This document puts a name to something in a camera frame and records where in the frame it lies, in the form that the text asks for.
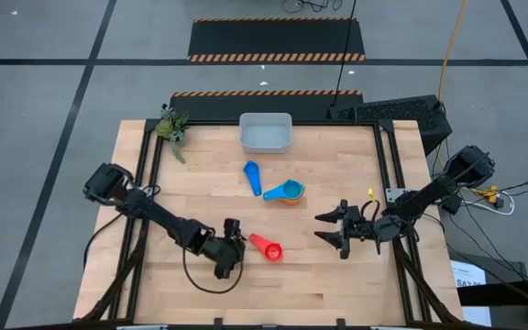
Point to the grey plastic basket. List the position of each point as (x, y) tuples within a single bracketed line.
[(265, 135)]

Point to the large orange measuring cup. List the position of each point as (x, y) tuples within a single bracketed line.
[(293, 202)]

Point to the potted succulent plant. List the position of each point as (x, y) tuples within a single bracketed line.
[(172, 128)]

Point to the black hazard-striped floor mat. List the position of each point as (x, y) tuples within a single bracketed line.
[(264, 105), (275, 39)]

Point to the red measuring cup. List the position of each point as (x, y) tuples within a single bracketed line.
[(268, 249)]

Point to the white power strip yellow plug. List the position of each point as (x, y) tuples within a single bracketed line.
[(491, 194)]

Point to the white paper sign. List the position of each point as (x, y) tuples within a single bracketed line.
[(468, 275)]

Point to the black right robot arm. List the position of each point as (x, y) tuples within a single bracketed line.
[(429, 197)]

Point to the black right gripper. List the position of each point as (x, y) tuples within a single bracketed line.
[(358, 227)]

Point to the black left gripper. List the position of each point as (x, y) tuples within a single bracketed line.
[(227, 254)]

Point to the black side table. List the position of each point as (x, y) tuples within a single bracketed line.
[(511, 293)]

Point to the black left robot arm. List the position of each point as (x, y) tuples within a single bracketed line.
[(163, 220)]

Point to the small blue measuring cup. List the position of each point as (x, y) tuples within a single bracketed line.
[(252, 176)]

